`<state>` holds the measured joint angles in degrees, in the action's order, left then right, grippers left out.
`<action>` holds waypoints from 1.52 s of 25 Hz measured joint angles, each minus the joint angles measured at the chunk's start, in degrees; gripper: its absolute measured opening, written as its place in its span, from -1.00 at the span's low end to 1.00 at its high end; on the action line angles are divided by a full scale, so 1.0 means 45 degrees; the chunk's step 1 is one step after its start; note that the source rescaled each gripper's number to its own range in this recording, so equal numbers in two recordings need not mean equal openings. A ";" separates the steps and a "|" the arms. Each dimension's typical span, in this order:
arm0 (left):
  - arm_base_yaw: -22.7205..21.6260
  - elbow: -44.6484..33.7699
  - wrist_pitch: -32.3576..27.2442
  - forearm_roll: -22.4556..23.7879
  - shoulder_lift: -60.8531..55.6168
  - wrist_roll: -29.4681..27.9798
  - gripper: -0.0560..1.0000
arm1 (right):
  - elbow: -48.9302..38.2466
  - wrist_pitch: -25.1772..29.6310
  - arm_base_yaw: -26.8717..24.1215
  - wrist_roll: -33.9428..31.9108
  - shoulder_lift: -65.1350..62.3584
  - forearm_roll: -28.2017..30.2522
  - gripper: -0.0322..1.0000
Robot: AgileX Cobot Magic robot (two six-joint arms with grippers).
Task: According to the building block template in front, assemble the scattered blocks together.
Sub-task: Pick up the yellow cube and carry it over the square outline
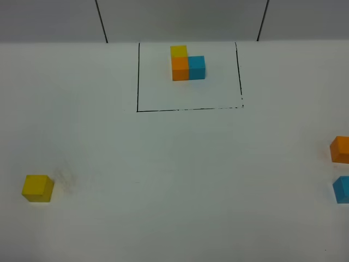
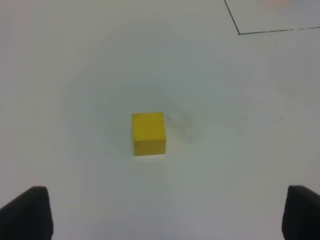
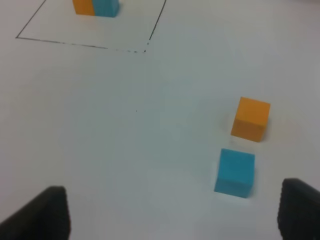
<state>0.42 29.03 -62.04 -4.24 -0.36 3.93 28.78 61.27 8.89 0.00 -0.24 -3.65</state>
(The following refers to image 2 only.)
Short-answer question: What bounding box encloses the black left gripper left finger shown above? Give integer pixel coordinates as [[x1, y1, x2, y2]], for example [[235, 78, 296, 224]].
[[0, 186, 54, 240]]

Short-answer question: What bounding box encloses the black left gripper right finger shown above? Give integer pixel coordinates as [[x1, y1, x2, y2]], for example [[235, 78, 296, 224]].
[[281, 185, 320, 240]]

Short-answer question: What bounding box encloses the yellow cube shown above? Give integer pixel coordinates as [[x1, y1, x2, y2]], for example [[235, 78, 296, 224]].
[[132, 112, 167, 157]]

